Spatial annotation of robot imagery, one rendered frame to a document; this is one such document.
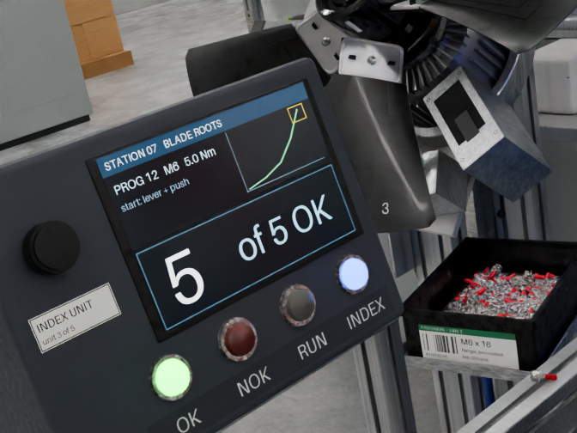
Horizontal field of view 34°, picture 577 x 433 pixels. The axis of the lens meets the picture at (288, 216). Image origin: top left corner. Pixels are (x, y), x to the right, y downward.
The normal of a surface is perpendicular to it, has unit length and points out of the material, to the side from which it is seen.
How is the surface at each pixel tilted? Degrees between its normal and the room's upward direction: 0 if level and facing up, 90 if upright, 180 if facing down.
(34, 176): 75
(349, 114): 52
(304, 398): 0
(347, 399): 0
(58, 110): 90
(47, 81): 90
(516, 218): 90
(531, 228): 90
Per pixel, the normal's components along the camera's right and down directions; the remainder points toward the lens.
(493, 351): -0.52, 0.38
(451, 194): 0.73, -0.15
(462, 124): -0.68, -0.32
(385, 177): -0.06, -0.40
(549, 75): -0.73, 0.36
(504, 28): -0.40, -0.69
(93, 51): 0.65, 0.14
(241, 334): 0.55, -0.19
